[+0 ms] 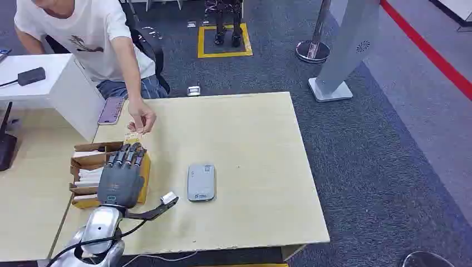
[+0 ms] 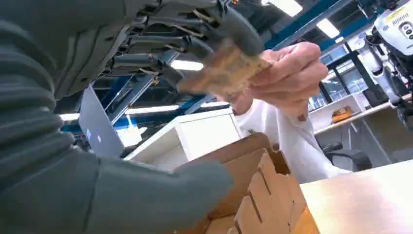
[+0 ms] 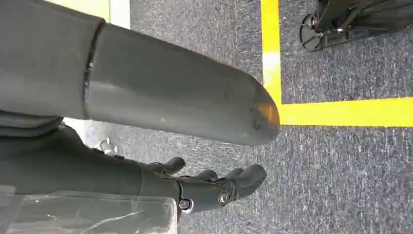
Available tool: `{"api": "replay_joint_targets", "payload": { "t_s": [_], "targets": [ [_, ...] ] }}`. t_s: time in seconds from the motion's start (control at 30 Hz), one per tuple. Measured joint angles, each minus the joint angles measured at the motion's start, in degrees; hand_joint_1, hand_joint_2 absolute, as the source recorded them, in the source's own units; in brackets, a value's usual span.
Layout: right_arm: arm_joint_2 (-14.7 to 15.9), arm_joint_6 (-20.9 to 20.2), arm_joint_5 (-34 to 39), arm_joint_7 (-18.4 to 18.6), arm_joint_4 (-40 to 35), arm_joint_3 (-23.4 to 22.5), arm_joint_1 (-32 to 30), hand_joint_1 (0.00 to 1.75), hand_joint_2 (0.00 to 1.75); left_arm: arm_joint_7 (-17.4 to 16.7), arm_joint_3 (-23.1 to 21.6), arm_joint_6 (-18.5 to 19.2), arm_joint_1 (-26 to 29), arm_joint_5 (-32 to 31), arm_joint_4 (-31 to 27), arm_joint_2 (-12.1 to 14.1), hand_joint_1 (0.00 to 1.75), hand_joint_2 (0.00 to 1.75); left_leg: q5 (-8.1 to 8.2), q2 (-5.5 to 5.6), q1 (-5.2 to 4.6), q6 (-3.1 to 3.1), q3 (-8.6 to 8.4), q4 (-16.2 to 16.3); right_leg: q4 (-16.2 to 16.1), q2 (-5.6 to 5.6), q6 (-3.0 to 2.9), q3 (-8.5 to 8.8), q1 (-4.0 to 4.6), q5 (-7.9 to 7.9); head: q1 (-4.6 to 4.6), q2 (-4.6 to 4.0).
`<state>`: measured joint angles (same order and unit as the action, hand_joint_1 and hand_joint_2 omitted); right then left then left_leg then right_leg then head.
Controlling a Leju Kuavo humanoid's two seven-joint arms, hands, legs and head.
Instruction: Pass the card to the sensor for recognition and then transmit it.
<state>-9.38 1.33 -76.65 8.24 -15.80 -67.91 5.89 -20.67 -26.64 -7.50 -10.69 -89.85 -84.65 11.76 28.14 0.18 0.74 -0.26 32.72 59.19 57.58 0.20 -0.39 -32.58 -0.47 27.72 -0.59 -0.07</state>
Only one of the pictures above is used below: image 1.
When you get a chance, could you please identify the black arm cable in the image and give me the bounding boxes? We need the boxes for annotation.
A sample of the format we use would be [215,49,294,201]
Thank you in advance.
[46,220,148,267]

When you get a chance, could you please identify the black power adapter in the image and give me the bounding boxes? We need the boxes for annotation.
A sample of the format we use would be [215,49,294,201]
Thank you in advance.
[17,67,46,87]

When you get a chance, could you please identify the smartphone with pink screen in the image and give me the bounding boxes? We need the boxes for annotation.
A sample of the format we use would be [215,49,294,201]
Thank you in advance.
[97,96,125,126]

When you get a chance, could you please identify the black robot legs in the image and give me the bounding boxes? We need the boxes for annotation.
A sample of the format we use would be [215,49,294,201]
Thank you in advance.
[204,0,244,48]

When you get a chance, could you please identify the white platform dark edge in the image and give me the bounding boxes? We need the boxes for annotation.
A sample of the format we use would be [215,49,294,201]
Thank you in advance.
[429,0,472,27]

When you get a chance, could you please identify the person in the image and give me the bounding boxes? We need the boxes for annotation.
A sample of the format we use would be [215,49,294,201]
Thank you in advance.
[14,0,170,101]

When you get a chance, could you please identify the thin white cable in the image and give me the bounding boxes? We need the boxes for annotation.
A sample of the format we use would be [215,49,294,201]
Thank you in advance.
[121,251,199,267]

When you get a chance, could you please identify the grey card reader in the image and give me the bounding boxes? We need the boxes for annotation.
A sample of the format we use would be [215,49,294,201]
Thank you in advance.
[186,164,217,202]

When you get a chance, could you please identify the black desktop device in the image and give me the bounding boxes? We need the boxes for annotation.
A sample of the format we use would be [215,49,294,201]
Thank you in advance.
[0,102,18,172]

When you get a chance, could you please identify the yellowish card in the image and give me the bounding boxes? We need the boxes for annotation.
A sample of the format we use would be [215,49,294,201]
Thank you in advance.
[123,131,145,146]

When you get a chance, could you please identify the white cabinet box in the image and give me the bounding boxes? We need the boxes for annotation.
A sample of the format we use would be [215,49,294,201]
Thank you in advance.
[0,54,106,143]

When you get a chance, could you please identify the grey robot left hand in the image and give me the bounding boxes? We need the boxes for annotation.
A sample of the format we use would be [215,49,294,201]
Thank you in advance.
[97,142,148,210]

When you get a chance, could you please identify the black camera bracket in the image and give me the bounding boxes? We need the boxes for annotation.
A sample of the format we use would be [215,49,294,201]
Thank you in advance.
[123,198,179,222]

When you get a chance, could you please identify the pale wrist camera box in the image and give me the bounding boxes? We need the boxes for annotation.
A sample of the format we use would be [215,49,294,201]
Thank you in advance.
[160,191,180,206]

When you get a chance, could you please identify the round dark base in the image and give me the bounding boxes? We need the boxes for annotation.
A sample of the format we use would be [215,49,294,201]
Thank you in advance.
[401,251,456,267]

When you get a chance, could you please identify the grey kiosk stand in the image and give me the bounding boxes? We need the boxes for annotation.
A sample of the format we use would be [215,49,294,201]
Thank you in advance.
[308,0,381,103]

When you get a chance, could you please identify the person's hand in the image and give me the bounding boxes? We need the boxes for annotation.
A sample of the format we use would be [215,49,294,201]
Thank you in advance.
[127,98,158,135]

